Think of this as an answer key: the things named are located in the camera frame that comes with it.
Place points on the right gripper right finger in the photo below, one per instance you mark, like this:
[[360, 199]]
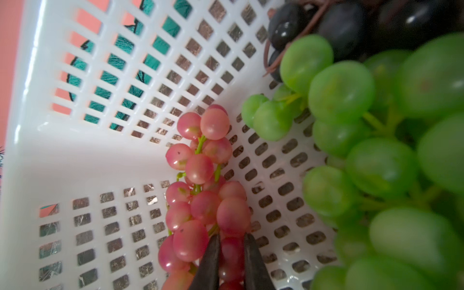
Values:
[[256, 274]]

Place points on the dark purple grape bunch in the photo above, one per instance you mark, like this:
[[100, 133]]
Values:
[[354, 28]]

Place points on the green grape bunch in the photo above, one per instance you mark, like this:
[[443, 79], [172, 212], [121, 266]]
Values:
[[393, 184]]

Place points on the white plastic perforated basket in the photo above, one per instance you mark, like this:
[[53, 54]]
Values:
[[98, 90]]

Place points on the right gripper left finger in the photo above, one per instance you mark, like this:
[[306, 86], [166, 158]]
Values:
[[206, 277]]

